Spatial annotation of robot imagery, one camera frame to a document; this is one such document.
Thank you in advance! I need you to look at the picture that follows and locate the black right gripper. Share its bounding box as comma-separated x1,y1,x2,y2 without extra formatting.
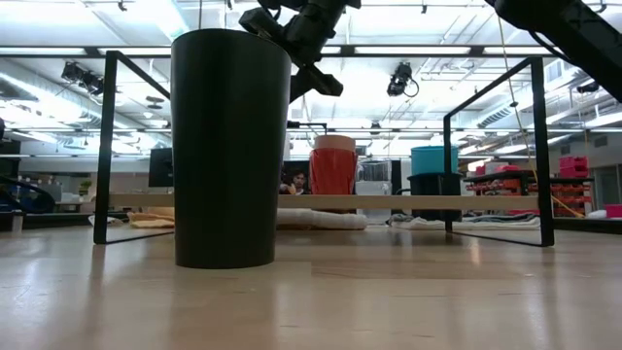
237,0,363,104

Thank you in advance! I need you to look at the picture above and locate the tall black plastic cup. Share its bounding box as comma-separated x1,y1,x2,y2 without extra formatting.
170,27,293,270

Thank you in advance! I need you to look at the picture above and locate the orange faceted tumbler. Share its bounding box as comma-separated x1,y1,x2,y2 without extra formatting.
309,147,360,196

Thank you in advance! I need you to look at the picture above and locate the blue plastic cup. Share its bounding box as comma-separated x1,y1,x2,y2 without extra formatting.
410,145,460,176

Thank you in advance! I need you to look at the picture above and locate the person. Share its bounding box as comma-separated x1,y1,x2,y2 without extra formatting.
278,168,308,195

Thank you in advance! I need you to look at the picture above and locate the black monitor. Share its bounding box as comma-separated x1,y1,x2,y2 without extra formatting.
148,148,175,189

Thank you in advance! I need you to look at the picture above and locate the white patterned towel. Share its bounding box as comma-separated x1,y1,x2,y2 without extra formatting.
276,207,369,231

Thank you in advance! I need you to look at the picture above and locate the small white packet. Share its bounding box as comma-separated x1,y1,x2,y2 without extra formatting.
86,214,125,228

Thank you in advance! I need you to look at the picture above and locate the grey cloth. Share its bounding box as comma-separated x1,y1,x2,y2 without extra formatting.
461,213,538,223

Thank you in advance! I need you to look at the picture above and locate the red parts bin rack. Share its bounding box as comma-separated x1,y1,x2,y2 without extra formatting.
464,155,597,219

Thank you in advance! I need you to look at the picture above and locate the black hanging camera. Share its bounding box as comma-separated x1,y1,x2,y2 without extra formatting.
387,61,420,98

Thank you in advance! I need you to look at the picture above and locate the wooden shelf black frame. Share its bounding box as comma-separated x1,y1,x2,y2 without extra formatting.
93,50,556,248

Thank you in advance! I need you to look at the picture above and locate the black rig frame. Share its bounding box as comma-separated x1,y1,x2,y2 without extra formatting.
0,211,622,235

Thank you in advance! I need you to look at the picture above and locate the thin yellow cable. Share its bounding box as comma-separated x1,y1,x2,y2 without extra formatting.
496,14,587,219

